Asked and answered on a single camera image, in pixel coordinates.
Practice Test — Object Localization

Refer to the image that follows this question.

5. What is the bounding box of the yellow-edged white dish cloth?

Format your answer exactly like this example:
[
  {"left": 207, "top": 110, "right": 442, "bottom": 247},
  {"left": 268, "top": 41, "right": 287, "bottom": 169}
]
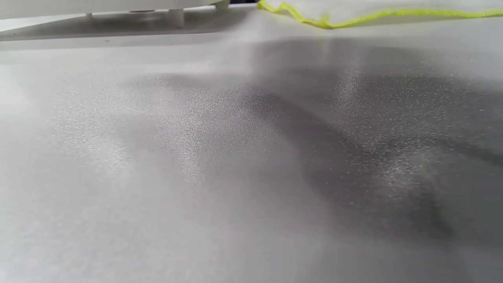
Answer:
[{"left": 257, "top": 0, "right": 503, "bottom": 30}]

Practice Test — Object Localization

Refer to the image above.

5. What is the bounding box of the white plastic tray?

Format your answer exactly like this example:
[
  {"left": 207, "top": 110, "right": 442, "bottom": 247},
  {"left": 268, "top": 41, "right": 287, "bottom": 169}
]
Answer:
[{"left": 0, "top": 0, "right": 232, "bottom": 28}]

